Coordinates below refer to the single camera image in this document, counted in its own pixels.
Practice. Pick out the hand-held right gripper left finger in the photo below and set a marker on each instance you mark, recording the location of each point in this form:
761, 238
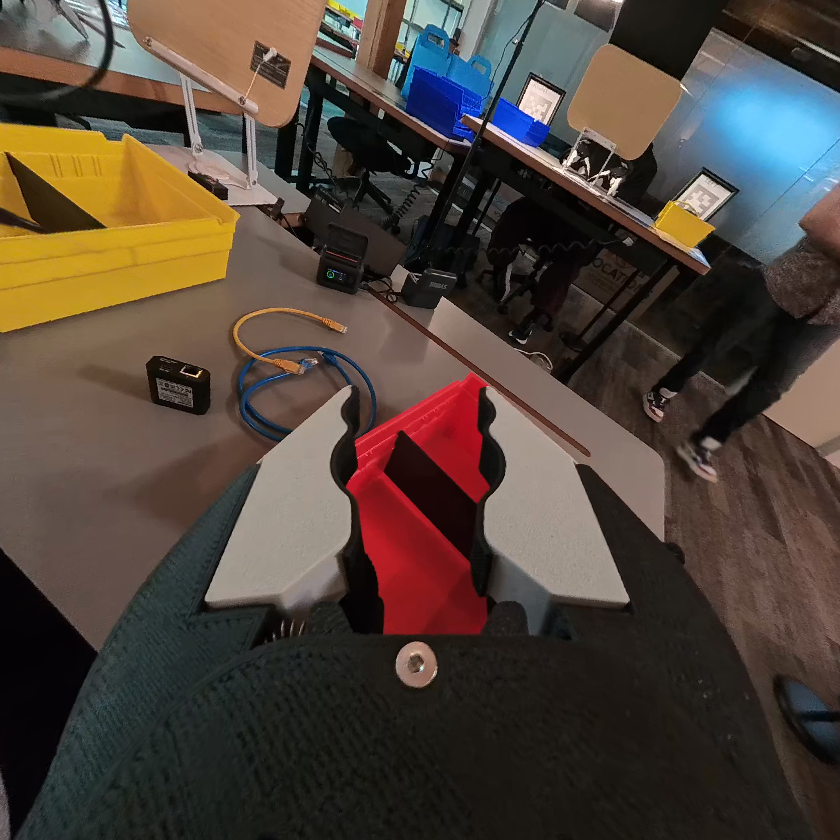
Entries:
295, 525

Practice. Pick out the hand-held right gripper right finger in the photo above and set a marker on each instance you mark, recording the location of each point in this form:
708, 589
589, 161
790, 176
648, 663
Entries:
551, 525

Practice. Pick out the black network adapter box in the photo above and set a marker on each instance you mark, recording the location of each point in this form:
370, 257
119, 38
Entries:
177, 390

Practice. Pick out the red plastic bin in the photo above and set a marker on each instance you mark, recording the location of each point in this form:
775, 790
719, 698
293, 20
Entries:
407, 571

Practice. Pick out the black divider in red bin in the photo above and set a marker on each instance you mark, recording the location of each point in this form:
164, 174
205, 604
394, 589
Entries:
433, 485

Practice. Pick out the cardboard box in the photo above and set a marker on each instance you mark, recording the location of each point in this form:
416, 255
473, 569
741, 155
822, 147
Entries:
617, 279

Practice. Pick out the grey charger block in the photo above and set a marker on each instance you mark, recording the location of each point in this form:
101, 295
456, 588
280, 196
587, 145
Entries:
430, 289

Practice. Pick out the small black printer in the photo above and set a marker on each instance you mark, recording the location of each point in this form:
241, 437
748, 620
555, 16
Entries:
341, 259

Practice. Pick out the white door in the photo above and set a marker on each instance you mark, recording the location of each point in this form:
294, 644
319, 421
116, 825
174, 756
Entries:
804, 420

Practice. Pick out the black case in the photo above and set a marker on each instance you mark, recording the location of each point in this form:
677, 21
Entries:
384, 253

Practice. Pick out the large yellow plastic bin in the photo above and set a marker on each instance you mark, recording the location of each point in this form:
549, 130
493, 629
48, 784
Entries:
131, 262

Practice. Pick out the person's shoe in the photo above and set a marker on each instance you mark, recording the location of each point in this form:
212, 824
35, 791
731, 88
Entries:
810, 718

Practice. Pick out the small yellow plastic bin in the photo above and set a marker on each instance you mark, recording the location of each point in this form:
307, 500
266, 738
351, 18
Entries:
686, 226

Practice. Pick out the small black block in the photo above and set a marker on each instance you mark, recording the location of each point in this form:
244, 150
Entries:
208, 186

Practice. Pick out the wooden desk with black legs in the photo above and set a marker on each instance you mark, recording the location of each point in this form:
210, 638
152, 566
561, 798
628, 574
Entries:
98, 92
367, 82
558, 174

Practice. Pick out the framed tag marker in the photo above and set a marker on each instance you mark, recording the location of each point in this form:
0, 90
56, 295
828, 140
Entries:
707, 193
541, 98

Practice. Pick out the black office chair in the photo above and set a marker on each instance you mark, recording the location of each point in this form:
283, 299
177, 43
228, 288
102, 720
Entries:
361, 141

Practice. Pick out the single blue bin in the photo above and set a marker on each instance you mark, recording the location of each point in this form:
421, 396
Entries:
518, 124

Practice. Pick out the black divider in yellow bin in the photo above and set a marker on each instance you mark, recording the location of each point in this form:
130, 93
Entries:
46, 203

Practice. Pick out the small wooden board stand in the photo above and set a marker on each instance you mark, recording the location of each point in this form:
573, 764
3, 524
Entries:
623, 98

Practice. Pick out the stack of blue bins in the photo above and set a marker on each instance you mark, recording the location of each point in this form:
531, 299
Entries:
436, 105

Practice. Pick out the black tripod pole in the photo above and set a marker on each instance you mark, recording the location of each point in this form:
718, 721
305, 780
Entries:
505, 72

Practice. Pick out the large wooden board stand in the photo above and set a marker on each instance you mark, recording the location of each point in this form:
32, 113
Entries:
210, 46

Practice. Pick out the wooden pillar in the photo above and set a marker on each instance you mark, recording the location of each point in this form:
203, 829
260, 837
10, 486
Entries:
380, 33

